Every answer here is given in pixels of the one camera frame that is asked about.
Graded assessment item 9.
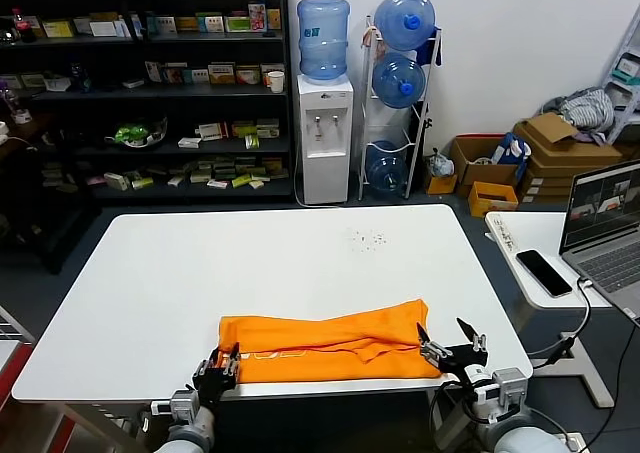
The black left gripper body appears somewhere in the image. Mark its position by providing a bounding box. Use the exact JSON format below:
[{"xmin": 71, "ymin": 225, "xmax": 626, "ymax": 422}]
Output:
[{"xmin": 192, "ymin": 367, "xmax": 237, "ymax": 405}]

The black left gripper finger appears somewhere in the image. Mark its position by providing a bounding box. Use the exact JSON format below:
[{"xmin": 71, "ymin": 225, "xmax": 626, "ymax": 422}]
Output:
[
  {"xmin": 222, "ymin": 341, "xmax": 242, "ymax": 377},
  {"xmin": 193, "ymin": 346, "xmax": 221, "ymax": 382}
]

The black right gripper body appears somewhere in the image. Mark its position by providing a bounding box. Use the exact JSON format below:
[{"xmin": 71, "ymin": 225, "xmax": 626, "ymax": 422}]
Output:
[{"xmin": 439, "ymin": 343, "xmax": 489, "ymax": 378}]

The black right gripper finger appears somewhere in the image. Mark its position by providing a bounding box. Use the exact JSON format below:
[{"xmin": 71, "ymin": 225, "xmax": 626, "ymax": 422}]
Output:
[
  {"xmin": 456, "ymin": 316, "xmax": 489, "ymax": 354},
  {"xmin": 416, "ymin": 321, "xmax": 454, "ymax": 369}
]

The orange t-shirt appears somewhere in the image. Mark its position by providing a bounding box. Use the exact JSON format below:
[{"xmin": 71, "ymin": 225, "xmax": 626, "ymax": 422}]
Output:
[{"xmin": 218, "ymin": 298, "xmax": 444, "ymax": 385}]

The pile of grey clothes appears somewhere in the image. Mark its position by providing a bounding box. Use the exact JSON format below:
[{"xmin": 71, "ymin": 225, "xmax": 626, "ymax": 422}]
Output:
[{"xmin": 542, "ymin": 86, "xmax": 615, "ymax": 133}]

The black smartphone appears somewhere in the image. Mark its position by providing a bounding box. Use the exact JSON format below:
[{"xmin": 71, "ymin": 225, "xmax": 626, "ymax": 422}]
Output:
[{"xmin": 515, "ymin": 249, "xmax": 573, "ymax": 298}]

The small white side table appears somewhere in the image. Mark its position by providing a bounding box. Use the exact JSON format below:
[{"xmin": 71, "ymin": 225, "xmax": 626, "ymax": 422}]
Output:
[{"xmin": 484, "ymin": 211, "xmax": 615, "ymax": 408}]

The orange yellow cardboard box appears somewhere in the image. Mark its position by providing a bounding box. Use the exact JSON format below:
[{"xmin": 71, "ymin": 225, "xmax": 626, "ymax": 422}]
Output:
[{"xmin": 467, "ymin": 180, "xmax": 520, "ymax": 218}]

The large white table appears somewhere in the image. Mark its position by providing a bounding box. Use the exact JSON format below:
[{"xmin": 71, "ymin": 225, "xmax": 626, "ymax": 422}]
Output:
[{"xmin": 10, "ymin": 203, "xmax": 534, "ymax": 449}]

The small yellow box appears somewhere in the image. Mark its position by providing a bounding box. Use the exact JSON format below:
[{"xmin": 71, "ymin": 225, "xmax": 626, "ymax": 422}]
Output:
[{"xmin": 424, "ymin": 170, "xmax": 459, "ymax": 195}]

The silver laptop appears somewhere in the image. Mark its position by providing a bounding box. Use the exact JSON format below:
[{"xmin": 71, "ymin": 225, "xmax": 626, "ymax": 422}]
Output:
[{"xmin": 559, "ymin": 158, "xmax": 640, "ymax": 324}]

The open brown cardboard box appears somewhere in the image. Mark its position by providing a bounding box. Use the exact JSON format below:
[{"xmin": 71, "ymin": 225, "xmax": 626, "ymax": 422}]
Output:
[{"xmin": 448, "ymin": 135, "xmax": 521, "ymax": 187}]

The grey plastic bag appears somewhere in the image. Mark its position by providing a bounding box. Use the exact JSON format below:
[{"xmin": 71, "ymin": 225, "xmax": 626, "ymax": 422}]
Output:
[{"xmin": 424, "ymin": 150, "xmax": 455, "ymax": 178}]

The blue water jug clear cap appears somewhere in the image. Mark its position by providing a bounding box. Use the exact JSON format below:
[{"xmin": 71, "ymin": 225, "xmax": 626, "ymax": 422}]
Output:
[{"xmin": 364, "ymin": 140, "xmax": 409, "ymax": 197}]

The blue and white bag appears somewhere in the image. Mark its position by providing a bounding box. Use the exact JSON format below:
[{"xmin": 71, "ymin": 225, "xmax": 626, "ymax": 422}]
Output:
[{"xmin": 492, "ymin": 131, "xmax": 532, "ymax": 167}]

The stack of brown cardboard boxes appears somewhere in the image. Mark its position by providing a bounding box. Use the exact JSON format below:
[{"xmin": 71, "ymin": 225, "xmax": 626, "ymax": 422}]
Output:
[{"xmin": 513, "ymin": 112, "xmax": 624, "ymax": 204}]

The white water dispenser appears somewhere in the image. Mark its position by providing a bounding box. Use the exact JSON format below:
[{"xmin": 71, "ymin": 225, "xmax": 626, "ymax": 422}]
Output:
[{"xmin": 296, "ymin": 74, "xmax": 354, "ymax": 205}]

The white red medicine box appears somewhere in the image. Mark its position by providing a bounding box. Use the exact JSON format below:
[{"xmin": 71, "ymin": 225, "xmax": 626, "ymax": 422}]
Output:
[{"xmin": 197, "ymin": 121, "xmax": 229, "ymax": 140}]

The bowl with green packets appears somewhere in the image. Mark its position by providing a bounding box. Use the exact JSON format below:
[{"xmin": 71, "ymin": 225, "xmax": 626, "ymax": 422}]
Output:
[{"xmin": 103, "ymin": 115, "xmax": 169, "ymax": 149}]

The black shelf unit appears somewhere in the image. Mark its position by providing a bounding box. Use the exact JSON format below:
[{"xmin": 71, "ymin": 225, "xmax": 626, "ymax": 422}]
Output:
[{"xmin": 0, "ymin": 0, "xmax": 294, "ymax": 204}]

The grey metal shelf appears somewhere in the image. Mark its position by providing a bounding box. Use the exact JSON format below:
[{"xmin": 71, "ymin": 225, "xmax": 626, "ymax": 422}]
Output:
[{"xmin": 599, "ymin": 7, "xmax": 640, "ymax": 144}]

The orange medicine box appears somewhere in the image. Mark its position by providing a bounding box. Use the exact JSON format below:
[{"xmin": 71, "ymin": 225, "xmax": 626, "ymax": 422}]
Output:
[{"xmin": 207, "ymin": 62, "xmax": 236, "ymax": 85}]

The blue plastic bottle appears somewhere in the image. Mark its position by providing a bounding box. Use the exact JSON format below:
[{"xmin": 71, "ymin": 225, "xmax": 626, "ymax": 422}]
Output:
[{"xmin": 69, "ymin": 62, "xmax": 91, "ymax": 93}]

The upright blue water jug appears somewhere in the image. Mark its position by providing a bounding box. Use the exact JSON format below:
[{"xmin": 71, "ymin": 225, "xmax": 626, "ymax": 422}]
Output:
[{"xmin": 296, "ymin": 0, "xmax": 351, "ymax": 85}]

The white teal medicine box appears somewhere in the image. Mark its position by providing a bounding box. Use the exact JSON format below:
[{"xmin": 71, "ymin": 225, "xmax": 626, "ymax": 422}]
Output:
[{"xmin": 196, "ymin": 12, "xmax": 225, "ymax": 33}]

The pink medicine box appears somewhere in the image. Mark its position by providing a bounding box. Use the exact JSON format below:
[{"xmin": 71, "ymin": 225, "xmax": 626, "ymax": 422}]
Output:
[{"xmin": 247, "ymin": 2, "xmax": 267, "ymax": 33}]

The cola bottle red cap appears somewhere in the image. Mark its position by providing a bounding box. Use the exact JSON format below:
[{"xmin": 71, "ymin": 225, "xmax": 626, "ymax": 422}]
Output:
[{"xmin": 10, "ymin": 6, "xmax": 36, "ymax": 43}]

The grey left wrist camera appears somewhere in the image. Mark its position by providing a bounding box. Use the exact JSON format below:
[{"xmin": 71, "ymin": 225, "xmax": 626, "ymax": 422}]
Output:
[{"xmin": 149, "ymin": 390, "xmax": 201, "ymax": 419}]

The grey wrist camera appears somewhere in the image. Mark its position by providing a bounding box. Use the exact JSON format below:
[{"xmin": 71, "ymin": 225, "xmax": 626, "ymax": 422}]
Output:
[
  {"xmin": 464, "ymin": 366, "xmax": 529, "ymax": 419},
  {"xmin": 149, "ymin": 390, "xmax": 201, "ymax": 419}
]

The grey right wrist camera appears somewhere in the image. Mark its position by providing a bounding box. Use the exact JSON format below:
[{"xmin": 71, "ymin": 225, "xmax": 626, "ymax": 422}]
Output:
[{"xmin": 464, "ymin": 366, "xmax": 529, "ymax": 419}]

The black floor cable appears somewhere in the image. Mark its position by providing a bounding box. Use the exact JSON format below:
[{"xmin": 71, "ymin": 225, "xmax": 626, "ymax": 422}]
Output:
[{"xmin": 582, "ymin": 317, "xmax": 637, "ymax": 449}]

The white wire jug rack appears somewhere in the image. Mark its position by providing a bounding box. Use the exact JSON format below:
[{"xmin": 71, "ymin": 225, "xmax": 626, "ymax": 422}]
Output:
[{"xmin": 357, "ymin": 15, "xmax": 444, "ymax": 202}]

